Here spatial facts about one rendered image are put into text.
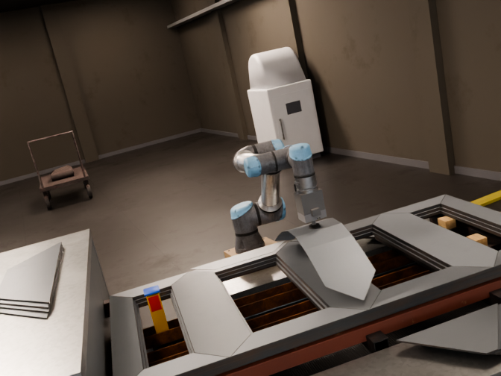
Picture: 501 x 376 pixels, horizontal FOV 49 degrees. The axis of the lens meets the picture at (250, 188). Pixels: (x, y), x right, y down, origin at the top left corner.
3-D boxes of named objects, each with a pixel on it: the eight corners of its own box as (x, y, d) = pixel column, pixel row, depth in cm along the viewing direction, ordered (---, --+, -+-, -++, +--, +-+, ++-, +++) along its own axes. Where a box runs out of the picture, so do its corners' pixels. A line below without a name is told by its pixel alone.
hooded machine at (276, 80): (327, 155, 779) (307, 42, 741) (283, 168, 754) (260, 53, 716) (300, 150, 852) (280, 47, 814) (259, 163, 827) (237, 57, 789)
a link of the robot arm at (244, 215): (232, 230, 276) (226, 204, 273) (257, 223, 278) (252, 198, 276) (236, 236, 265) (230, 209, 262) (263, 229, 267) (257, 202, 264)
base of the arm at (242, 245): (232, 248, 279) (228, 230, 277) (260, 240, 282) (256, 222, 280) (239, 257, 265) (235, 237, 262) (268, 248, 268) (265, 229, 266)
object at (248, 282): (458, 228, 263) (457, 223, 263) (197, 312, 236) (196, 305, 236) (434, 218, 282) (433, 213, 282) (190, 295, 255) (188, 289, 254)
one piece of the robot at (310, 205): (300, 187, 186) (309, 232, 190) (323, 180, 188) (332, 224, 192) (289, 182, 195) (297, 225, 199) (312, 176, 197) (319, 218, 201)
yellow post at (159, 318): (171, 338, 212) (159, 293, 207) (159, 342, 211) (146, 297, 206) (169, 333, 217) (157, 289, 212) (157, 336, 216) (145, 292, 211)
